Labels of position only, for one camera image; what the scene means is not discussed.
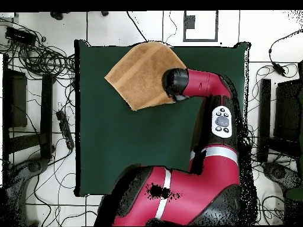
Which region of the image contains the tan terry towel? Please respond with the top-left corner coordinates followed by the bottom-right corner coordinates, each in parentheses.
top-left (104, 41), bottom-right (188, 112)

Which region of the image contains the dark flat panel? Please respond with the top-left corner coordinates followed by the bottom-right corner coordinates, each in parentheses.
top-left (8, 69), bottom-right (28, 128)
top-left (274, 79), bottom-right (303, 142)

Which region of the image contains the dark green table cloth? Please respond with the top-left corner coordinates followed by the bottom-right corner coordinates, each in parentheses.
top-left (73, 39), bottom-right (251, 198)

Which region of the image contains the black power strip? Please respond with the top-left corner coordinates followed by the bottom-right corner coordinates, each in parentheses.
top-left (56, 110), bottom-right (76, 151)

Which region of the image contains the dark grey square plate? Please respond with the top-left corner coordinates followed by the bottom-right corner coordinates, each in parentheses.
top-left (184, 15), bottom-right (196, 30)

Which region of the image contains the dark stand foot with knob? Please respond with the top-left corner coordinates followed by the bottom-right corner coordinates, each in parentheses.
top-left (5, 157), bottom-right (50, 226)
top-left (261, 161), bottom-right (300, 190)

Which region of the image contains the black electronics box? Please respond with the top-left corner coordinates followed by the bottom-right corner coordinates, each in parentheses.
top-left (5, 26), bottom-right (38, 46)

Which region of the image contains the grey square floor frame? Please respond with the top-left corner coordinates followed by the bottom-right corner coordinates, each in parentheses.
top-left (182, 10), bottom-right (219, 43)

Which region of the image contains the black power adapter with cable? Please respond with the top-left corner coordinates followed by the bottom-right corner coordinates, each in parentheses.
top-left (267, 28), bottom-right (303, 77)

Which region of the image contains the black cable tangle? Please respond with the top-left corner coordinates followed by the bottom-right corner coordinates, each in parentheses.
top-left (0, 18), bottom-right (76, 81)

